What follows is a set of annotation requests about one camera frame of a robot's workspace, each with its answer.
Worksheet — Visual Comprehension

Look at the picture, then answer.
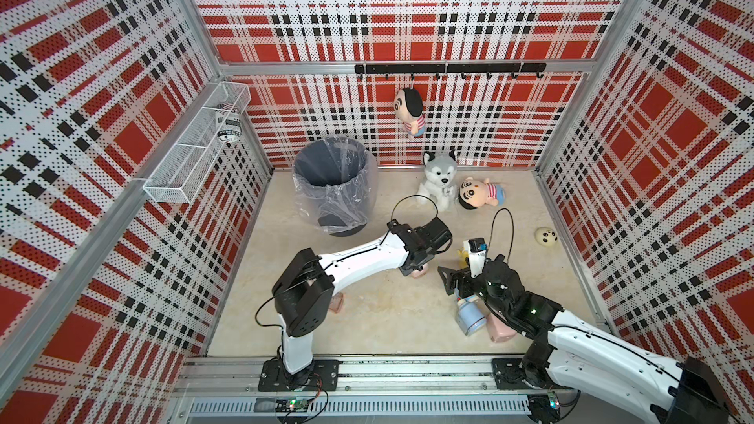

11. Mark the pink sharpener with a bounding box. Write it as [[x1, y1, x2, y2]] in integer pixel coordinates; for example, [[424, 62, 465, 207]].
[[410, 264, 428, 279], [486, 313, 518, 344], [329, 292, 345, 314]]

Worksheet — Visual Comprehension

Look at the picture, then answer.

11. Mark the grey bin with plastic liner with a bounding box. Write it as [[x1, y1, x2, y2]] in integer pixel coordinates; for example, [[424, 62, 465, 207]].
[[293, 135, 379, 238]]

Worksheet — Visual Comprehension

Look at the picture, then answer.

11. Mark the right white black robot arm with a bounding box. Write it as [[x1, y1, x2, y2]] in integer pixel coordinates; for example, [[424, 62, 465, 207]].
[[438, 255, 736, 423]]

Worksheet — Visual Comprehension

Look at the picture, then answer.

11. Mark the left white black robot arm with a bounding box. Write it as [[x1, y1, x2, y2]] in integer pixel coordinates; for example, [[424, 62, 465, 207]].
[[267, 217, 453, 391]]

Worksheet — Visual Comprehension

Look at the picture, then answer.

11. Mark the yellow pencil sharpener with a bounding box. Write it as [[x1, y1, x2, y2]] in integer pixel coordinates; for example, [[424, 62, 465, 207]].
[[458, 249, 470, 268]]

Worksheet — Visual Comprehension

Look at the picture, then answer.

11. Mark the blue sharpener front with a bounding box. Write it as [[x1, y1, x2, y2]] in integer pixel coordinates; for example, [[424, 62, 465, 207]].
[[455, 298, 487, 337]]

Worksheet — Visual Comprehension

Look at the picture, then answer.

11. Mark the husky plush toy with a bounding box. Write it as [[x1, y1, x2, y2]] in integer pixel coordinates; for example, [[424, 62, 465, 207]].
[[416, 149, 458, 211]]

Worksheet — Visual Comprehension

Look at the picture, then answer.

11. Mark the cream panda face ball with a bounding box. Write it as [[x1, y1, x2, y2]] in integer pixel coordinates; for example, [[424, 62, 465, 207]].
[[534, 227, 559, 247]]

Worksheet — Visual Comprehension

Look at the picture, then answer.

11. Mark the lying cartoon boy doll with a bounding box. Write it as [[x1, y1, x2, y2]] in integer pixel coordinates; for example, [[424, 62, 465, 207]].
[[458, 177, 506, 210]]

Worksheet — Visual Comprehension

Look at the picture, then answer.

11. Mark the right green circuit board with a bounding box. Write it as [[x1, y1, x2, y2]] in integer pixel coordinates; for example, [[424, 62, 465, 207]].
[[527, 395, 562, 424]]

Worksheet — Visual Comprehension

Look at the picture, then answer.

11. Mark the green circuit board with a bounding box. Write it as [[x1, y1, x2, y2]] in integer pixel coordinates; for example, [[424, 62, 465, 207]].
[[275, 398, 309, 414], [527, 395, 562, 424]]

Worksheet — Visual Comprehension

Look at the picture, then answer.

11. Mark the hanging cartoon boy doll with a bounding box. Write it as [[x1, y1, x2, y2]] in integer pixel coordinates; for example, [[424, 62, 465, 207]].
[[394, 88, 426, 137]]

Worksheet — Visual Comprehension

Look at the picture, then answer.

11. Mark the left green circuit board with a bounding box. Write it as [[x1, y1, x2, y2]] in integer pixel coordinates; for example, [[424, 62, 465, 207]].
[[275, 398, 309, 414]]

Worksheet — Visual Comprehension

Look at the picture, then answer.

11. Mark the black white can in basket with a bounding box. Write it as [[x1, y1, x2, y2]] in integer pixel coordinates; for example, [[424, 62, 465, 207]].
[[216, 102, 242, 144]]

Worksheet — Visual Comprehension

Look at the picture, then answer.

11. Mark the black wall hook rail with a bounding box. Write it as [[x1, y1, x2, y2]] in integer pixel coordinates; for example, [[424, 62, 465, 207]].
[[353, 62, 547, 77]]

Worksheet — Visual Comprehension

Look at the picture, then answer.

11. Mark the white wire wall basket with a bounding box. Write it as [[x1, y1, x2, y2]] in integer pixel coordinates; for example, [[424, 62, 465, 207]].
[[143, 82, 251, 204]]

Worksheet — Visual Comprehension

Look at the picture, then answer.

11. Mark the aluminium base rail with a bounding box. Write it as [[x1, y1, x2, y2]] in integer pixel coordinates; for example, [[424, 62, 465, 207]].
[[165, 355, 592, 423]]

